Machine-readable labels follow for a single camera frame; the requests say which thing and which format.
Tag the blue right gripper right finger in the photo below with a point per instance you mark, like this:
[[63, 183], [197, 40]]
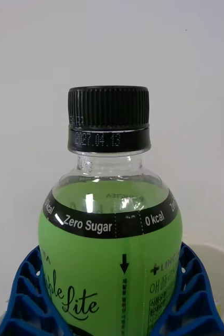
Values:
[[195, 294]]

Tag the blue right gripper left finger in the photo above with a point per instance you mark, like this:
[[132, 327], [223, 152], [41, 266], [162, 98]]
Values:
[[25, 299]]

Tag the green label plastic bottle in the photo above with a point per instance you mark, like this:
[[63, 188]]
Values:
[[109, 210]]

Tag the yellow-green plastic waste bin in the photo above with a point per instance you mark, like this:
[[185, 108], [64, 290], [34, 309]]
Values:
[[222, 275]]

